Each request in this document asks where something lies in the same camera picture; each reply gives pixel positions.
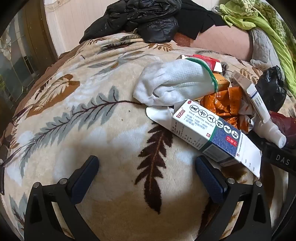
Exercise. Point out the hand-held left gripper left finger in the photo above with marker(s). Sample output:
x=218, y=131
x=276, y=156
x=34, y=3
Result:
x=84, y=178

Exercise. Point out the white and blue medicine box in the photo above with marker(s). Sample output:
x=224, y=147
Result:
x=208, y=134

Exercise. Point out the eyeglasses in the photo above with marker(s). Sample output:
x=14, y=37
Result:
x=16, y=153

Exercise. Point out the white knit glove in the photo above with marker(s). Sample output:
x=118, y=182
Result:
x=173, y=78

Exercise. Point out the narrow white box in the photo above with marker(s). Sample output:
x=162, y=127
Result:
x=252, y=97

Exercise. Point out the glass panel door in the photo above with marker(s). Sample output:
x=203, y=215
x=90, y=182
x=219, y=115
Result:
x=18, y=58

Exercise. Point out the grey quilted pillow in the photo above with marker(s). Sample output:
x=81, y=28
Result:
x=261, y=46

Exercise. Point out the leaf print blanket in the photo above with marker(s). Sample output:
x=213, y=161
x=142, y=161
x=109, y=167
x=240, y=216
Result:
x=92, y=139

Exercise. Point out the orange wrapper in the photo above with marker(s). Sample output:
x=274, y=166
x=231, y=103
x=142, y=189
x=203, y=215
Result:
x=222, y=106

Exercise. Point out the white spray bottle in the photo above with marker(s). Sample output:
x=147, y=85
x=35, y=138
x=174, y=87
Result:
x=272, y=134

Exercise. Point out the black cloth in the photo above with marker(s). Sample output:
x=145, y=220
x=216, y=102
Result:
x=198, y=18

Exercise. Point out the green patterned quilt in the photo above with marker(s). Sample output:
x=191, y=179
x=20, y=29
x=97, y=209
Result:
x=270, y=25

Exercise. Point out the black plastic bag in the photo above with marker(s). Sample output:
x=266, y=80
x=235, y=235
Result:
x=270, y=90

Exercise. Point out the dark red plastic bag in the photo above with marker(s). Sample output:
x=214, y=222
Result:
x=286, y=125

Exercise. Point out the black puffer jacket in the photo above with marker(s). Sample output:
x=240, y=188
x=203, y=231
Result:
x=138, y=16

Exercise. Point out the orange box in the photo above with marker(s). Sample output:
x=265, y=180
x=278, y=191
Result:
x=222, y=83

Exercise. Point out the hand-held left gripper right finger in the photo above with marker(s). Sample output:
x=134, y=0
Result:
x=209, y=178

